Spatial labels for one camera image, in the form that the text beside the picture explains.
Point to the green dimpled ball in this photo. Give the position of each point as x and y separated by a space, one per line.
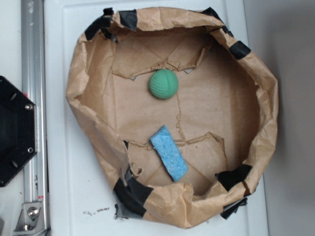
163 84

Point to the brown paper bin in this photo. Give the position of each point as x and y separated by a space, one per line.
223 118

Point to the blue sponge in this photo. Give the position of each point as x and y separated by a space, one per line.
169 153

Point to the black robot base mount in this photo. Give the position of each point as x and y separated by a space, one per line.
17 131

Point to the metal corner bracket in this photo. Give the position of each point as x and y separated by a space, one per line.
31 220

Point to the aluminium extrusion rail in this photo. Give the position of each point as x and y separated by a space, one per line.
36 184

